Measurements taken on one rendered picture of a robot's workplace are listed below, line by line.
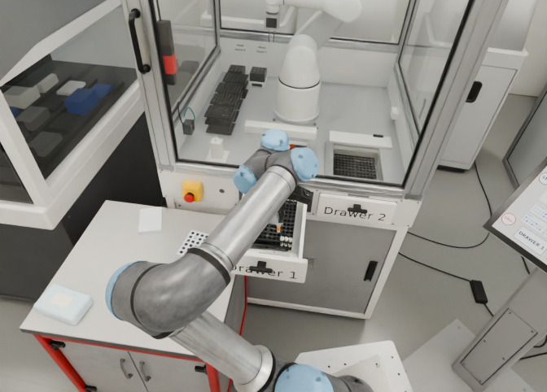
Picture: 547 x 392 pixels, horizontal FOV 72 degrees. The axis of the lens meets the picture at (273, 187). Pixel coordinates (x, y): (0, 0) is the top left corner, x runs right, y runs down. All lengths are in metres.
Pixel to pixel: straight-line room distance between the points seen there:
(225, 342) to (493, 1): 1.03
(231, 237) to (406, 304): 1.77
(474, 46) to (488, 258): 1.84
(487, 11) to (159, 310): 1.03
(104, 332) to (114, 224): 0.46
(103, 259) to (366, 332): 1.38
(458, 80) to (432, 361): 1.44
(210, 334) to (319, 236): 0.91
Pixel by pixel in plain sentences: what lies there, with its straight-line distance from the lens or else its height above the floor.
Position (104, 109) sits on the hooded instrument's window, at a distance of 1.87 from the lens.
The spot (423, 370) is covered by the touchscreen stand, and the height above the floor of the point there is 0.04.
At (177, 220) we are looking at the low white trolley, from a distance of 1.57.
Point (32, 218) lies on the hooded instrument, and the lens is 1.62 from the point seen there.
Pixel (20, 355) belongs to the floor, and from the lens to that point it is 2.36.
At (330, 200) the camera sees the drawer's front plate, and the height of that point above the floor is 0.91.
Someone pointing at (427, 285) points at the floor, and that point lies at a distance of 2.49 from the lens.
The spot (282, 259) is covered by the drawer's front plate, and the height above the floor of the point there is 0.93.
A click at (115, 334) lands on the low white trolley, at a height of 0.76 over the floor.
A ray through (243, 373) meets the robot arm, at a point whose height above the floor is 1.03.
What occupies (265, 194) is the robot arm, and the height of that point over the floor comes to 1.37.
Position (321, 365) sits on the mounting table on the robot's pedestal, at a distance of 1.24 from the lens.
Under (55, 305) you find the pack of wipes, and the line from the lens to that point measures 1.41.
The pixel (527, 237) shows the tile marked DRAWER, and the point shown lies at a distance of 1.46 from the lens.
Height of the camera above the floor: 1.89
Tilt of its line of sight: 42 degrees down
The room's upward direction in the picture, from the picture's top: 3 degrees clockwise
